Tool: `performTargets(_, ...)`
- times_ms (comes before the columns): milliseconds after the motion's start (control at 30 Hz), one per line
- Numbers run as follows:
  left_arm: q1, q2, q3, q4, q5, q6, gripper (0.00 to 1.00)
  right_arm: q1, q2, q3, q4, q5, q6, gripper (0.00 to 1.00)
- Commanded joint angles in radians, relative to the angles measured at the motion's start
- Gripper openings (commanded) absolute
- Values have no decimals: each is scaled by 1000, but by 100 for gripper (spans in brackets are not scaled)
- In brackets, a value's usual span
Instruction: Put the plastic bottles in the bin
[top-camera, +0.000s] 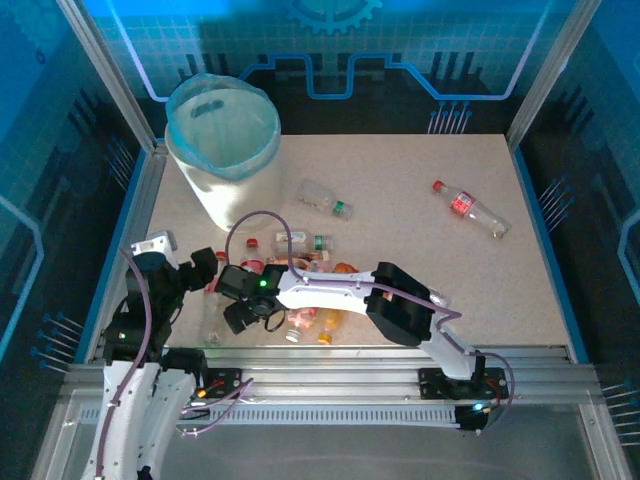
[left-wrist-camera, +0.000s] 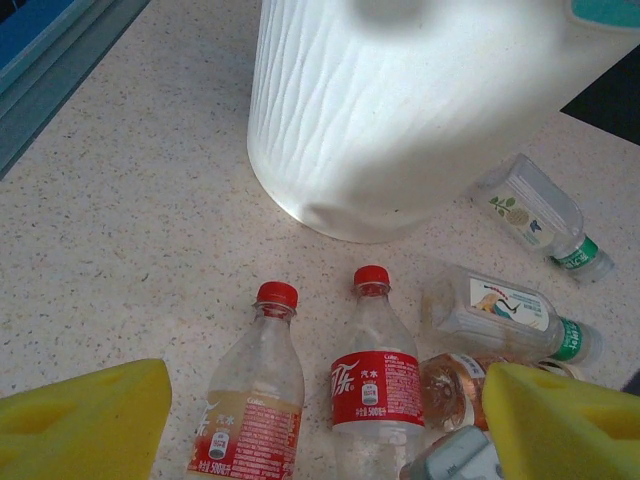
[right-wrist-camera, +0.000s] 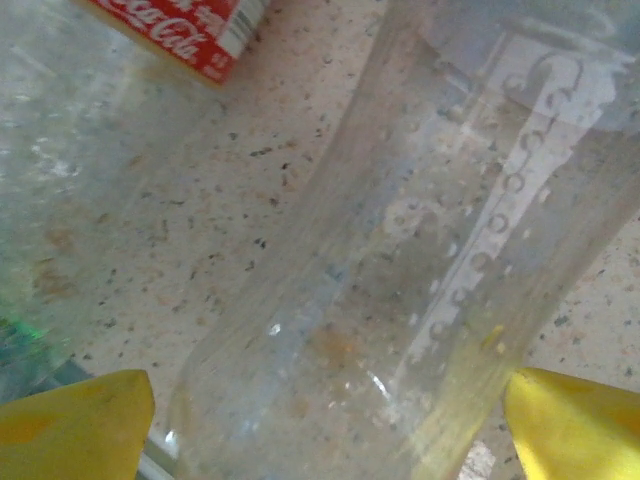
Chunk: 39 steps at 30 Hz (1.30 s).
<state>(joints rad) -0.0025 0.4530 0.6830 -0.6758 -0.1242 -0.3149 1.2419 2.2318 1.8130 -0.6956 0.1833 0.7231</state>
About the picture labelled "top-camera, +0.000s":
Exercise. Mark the clear bottle red cap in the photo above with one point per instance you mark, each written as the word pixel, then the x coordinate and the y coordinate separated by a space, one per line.
pixel 212 325

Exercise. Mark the orange juice bottle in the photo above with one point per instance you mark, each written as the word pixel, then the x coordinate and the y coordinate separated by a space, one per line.
pixel 330 325

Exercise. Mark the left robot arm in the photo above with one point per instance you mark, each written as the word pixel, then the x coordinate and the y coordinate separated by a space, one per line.
pixel 125 425

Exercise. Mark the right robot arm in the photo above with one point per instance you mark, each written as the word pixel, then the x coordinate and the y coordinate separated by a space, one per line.
pixel 325 295

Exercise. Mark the translucent white plastic bin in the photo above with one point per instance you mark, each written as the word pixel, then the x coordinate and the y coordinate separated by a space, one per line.
pixel 240 200

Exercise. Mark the blue plastic bin liner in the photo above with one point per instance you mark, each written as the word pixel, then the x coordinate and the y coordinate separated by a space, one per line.
pixel 220 145

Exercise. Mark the brown coffee bottle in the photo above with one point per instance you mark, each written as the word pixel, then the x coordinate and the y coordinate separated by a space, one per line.
pixel 300 261

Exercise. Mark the pink drink bottle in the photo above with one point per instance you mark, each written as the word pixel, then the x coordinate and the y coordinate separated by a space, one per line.
pixel 302 320

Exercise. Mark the clear bottle bird label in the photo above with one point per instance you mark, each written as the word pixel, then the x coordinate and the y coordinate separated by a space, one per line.
pixel 305 241

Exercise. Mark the blue table edge strip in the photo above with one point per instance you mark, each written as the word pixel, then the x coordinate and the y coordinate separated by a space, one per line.
pixel 550 250
pixel 125 220

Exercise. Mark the clear bottle green neck band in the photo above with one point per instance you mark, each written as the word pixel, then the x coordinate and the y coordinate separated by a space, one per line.
pixel 320 196

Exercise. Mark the grey metal platform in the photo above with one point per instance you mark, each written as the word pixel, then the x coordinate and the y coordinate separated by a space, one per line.
pixel 350 455

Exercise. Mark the black base connector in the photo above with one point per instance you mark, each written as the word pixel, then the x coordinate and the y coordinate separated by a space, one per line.
pixel 470 420

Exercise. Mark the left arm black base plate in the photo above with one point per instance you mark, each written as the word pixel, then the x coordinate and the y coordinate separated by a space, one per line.
pixel 232 382

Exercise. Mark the aluminium frame rail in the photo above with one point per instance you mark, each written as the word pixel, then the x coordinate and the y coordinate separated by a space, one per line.
pixel 325 372

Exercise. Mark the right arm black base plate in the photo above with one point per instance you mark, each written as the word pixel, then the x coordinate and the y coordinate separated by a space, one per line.
pixel 432 384

